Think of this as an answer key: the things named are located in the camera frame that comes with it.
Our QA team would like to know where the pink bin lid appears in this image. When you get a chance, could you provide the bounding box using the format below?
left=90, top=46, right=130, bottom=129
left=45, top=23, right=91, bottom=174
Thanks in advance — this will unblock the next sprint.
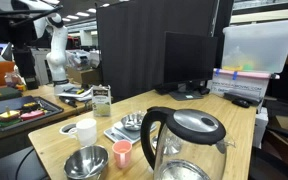
left=213, top=68, right=281, bottom=80

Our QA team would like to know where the dark green case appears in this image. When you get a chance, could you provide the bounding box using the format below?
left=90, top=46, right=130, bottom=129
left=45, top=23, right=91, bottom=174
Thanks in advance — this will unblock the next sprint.
left=0, top=86, right=23, bottom=103

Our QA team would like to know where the pink toy food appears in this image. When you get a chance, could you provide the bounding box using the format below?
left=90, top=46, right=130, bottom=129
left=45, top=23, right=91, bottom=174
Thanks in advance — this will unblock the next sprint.
left=19, top=109, right=46, bottom=121

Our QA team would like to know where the brown cardboard box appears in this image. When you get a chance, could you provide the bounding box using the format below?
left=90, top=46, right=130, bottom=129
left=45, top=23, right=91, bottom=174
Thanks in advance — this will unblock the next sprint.
left=66, top=66, right=102, bottom=86

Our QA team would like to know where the white mug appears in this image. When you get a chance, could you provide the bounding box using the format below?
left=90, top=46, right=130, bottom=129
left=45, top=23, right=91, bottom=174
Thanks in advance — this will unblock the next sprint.
left=67, top=118, right=98, bottom=147

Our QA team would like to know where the black computer monitor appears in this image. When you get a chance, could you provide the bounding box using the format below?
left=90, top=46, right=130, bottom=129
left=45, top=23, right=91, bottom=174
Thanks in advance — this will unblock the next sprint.
left=155, top=31, right=219, bottom=102

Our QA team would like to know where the snack bag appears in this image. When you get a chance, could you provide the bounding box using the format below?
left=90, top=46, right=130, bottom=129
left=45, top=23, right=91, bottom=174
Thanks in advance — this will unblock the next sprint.
left=4, top=71, right=28, bottom=92

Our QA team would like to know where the dark blue notebook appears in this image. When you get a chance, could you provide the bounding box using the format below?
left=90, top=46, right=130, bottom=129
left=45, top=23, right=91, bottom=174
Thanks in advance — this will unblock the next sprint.
left=0, top=95, right=37, bottom=114

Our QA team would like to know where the white printed cardboard box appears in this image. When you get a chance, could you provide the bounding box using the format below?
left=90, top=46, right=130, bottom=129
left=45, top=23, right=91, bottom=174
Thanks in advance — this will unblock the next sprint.
left=210, top=75, right=271, bottom=101

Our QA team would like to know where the yellow toy sandwich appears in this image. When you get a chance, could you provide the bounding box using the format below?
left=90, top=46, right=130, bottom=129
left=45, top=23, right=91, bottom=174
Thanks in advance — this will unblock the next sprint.
left=0, top=106, right=21, bottom=123

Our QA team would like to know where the white digital kitchen scale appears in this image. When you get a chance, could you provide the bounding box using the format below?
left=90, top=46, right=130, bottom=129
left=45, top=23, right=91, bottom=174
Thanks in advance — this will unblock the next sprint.
left=103, top=120, right=158, bottom=145

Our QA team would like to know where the small steel bowl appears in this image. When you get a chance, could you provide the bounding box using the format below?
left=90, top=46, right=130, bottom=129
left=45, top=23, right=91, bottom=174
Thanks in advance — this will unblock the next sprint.
left=120, top=111, right=147, bottom=132

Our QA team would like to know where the pink plastic cup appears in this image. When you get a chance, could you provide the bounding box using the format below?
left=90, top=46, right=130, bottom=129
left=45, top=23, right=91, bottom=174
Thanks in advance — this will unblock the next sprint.
left=111, top=139, right=133, bottom=169

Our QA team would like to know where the clear plastic storage bin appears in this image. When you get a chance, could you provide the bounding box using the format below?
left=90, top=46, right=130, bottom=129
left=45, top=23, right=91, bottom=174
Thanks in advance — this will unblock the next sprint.
left=221, top=18, right=288, bottom=74

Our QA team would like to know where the dark toy food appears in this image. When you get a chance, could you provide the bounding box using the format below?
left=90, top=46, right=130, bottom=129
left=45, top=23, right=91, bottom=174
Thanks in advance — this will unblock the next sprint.
left=21, top=101, right=41, bottom=113

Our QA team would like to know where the small white box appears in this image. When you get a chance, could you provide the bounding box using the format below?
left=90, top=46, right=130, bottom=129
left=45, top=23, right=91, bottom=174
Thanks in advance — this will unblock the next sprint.
left=253, top=106, right=269, bottom=149

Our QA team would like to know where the black marker pen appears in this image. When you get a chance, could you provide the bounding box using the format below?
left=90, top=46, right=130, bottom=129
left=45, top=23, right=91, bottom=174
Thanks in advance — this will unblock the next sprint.
left=58, top=96, right=78, bottom=108

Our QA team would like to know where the black keyboard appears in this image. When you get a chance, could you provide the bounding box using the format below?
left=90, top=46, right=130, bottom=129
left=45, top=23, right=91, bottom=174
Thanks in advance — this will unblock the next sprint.
left=223, top=91, right=263, bottom=105

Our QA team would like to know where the black tray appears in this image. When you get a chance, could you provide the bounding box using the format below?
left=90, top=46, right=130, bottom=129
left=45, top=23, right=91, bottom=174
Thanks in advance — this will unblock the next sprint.
left=0, top=95, right=65, bottom=133

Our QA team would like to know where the black computer mouse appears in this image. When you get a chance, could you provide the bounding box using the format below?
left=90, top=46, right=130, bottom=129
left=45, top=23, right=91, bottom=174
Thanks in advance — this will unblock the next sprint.
left=232, top=98, right=251, bottom=109

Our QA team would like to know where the large steel bowl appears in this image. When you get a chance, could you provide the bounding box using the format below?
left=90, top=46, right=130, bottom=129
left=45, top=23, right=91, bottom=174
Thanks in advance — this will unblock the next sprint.
left=63, top=144, right=110, bottom=180

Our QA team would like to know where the stack of papers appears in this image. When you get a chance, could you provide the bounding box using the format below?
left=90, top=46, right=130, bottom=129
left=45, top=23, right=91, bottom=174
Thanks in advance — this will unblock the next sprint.
left=58, top=85, right=95, bottom=102

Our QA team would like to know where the table cable grommet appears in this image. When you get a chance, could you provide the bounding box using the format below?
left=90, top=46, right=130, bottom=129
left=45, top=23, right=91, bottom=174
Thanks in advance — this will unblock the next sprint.
left=59, top=122, right=78, bottom=136

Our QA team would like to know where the glass jar with label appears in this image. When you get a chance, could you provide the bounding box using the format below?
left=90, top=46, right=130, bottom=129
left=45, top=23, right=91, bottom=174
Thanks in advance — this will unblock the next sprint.
left=91, top=85, right=113, bottom=118

